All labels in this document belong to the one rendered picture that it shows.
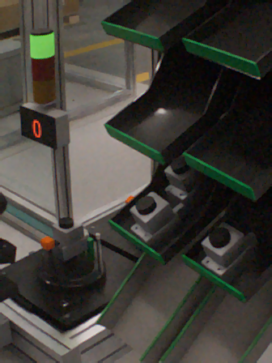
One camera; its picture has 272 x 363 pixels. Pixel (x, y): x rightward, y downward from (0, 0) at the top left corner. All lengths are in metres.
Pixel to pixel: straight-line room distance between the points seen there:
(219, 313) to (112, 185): 0.91
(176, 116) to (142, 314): 0.36
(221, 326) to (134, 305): 0.17
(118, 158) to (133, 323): 1.00
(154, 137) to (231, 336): 0.34
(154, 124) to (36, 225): 0.66
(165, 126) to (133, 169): 1.04
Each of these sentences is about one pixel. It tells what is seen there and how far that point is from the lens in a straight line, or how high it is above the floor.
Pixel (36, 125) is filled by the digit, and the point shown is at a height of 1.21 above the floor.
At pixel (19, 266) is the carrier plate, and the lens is 1.42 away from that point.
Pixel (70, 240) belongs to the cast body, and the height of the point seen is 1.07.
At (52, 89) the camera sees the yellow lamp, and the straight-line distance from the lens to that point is 1.43.
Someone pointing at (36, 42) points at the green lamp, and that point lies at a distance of 1.39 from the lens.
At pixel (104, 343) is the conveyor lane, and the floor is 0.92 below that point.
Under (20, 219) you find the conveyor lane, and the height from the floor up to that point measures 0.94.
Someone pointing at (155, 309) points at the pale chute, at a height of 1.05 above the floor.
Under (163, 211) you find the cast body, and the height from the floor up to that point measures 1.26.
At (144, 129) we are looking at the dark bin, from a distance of 1.01.
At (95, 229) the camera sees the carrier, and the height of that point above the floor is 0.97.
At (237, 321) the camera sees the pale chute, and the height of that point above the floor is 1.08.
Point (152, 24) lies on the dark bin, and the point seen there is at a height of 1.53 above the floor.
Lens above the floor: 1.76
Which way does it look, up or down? 27 degrees down
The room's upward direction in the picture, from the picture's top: 1 degrees counter-clockwise
